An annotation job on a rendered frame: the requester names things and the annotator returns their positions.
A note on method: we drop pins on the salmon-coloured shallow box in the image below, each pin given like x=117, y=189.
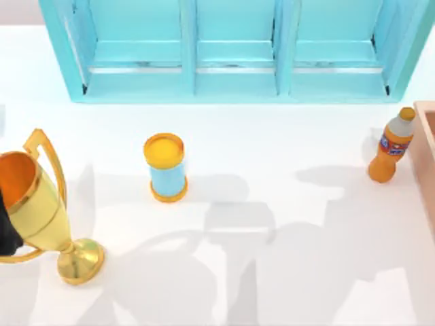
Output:
x=425, y=163

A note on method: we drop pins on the blue and yellow can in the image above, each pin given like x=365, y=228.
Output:
x=167, y=176

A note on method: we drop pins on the gold trophy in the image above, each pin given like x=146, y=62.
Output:
x=40, y=210

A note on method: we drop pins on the orange bottle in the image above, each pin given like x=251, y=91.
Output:
x=387, y=159

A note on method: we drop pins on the light blue rack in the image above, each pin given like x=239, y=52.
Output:
x=234, y=85

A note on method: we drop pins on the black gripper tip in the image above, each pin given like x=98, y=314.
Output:
x=8, y=234

